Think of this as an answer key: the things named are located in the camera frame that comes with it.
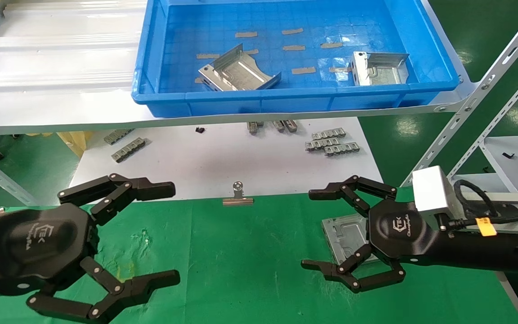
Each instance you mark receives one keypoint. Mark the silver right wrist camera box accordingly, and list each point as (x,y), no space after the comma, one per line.
(434,193)

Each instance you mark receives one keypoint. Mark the grey metal beam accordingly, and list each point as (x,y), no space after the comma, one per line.
(14,186)

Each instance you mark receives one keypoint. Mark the grey metal shelf rack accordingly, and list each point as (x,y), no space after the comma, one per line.
(61,108)

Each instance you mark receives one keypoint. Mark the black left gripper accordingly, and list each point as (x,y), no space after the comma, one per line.
(29,243)

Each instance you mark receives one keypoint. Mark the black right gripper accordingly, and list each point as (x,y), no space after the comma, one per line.
(398,231)

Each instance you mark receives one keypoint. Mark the green table cloth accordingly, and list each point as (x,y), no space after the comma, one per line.
(241,261)

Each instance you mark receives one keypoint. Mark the blue plastic bin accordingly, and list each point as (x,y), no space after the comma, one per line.
(241,103)

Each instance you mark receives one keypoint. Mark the bent sheet metal bracket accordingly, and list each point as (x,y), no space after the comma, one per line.
(380,72)
(236,74)
(344,234)

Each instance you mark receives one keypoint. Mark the grey metal clip strip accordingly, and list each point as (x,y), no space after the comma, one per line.
(321,144)
(117,136)
(278,126)
(254,127)
(127,149)
(342,149)
(328,133)
(290,125)

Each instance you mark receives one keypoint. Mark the silver binder clip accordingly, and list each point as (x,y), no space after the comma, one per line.
(238,201)

